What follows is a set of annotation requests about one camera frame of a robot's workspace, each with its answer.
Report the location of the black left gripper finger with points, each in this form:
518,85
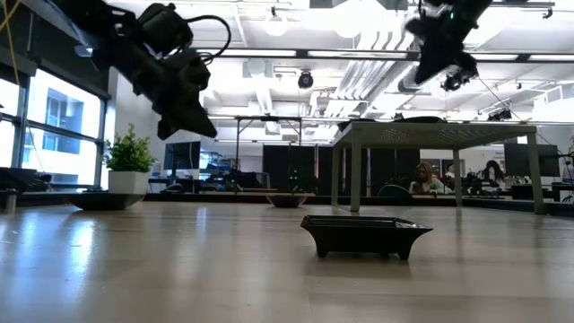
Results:
184,116

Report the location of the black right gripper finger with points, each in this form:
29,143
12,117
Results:
437,58

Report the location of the wavy leaf-shaped black plate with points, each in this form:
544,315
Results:
421,119

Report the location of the rounded black plate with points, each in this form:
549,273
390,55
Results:
105,202

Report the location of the oval pointed black plate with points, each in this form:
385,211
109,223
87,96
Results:
287,201

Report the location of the small square black plate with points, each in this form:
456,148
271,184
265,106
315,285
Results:
363,235

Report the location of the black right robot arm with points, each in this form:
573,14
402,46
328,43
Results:
471,9

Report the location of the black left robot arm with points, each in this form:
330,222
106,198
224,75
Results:
116,40

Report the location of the black computer monitor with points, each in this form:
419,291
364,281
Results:
181,157
531,159

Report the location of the green plant in white pot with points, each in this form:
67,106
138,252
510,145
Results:
129,181

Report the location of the black metal stand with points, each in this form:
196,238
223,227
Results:
269,118

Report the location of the black room divider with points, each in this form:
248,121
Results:
385,166

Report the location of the round white ceiling lamp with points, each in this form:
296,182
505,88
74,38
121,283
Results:
275,26

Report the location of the black office chair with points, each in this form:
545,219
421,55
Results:
394,192

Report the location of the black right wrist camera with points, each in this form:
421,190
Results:
457,76

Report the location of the black overhead frame beam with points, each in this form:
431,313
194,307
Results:
403,55

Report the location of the black aluminium frame rail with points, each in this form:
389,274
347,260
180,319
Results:
215,198

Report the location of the black overhead camera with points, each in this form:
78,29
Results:
306,81

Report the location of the black window frame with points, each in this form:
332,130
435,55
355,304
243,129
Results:
20,121

